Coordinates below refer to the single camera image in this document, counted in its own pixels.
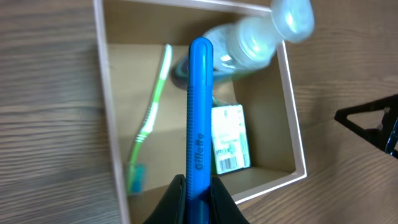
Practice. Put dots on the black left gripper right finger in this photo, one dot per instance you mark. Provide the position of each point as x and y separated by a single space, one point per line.
223 209

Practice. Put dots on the green white toothbrush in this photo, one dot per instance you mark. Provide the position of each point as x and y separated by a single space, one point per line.
135 172

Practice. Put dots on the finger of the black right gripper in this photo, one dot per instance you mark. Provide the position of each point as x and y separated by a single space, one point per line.
375 122

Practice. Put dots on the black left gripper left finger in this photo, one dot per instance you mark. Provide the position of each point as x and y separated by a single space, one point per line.
171 208

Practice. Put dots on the clear pump soap bottle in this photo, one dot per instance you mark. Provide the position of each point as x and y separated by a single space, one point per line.
249 44

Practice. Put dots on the white cardboard box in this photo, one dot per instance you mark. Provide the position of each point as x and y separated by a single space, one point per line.
131 37

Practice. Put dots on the green white soap packet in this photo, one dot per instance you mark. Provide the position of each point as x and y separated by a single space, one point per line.
229 139

